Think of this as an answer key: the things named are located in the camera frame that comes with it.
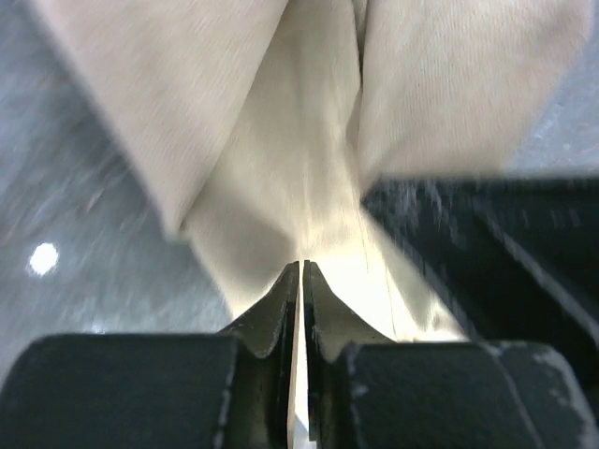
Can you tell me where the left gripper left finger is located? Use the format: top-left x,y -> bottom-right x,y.
1,263 -> 300,448

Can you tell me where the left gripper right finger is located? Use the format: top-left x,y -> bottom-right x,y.
302,262 -> 598,448

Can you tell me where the beige cloth napkin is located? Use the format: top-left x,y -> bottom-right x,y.
27,0 -> 595,436

